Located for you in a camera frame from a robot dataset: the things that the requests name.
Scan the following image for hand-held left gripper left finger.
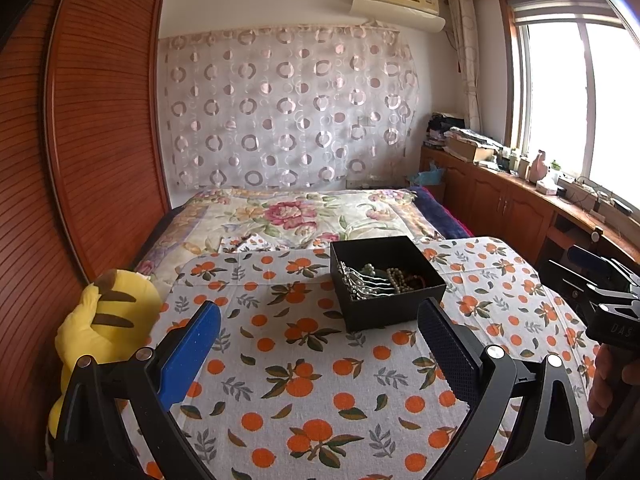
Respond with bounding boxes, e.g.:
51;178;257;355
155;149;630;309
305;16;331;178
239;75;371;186
52;300;223;480

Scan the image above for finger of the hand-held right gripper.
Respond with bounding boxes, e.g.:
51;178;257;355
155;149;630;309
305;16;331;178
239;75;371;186
567;244;640;286
546;259;636;311

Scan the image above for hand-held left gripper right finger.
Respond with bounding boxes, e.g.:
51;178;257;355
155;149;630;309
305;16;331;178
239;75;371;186
416;297;588;480

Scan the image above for black jewelry box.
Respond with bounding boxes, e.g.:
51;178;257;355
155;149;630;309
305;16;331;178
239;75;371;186
329;235;447;333

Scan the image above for brown beaded bracelet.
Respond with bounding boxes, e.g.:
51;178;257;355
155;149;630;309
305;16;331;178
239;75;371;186
386;267;418;295

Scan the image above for person's right hand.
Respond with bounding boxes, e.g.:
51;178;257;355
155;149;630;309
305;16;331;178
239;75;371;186
587;344;617;417

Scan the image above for yellow plush toy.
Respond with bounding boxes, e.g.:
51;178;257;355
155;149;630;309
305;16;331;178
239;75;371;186
46;269;163;461

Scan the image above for pink figurine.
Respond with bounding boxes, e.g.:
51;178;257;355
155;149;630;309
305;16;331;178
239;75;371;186
529;149;550;183

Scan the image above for wooden cabinet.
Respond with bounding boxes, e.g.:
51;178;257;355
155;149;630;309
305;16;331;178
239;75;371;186
419;145;640;281

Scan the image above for large orange print cloth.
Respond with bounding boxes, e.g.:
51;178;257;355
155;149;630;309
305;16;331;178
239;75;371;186
127;236;601;480

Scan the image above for dark blue blanket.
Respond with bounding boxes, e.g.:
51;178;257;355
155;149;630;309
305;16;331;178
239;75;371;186
407;186;476;241

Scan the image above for cardboard box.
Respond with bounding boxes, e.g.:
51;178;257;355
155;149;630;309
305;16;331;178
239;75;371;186
445;135;501;163

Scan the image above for floral blanket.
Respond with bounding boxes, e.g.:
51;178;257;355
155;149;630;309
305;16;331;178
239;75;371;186
131;187;446;286

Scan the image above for blue plastic bag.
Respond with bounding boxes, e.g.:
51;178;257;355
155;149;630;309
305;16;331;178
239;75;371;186
407;161;447;187

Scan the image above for window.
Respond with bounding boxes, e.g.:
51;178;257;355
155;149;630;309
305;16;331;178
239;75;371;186
502;0;640;211

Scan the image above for stack of folded clothes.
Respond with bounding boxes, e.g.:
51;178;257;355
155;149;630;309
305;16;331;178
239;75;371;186
426;112;468;148

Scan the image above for pale window curtain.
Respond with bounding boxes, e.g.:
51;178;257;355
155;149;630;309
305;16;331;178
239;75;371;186
446;0;483;133

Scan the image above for ring pattern sheer curtain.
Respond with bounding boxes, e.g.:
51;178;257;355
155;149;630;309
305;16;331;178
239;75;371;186
159;24;420;192

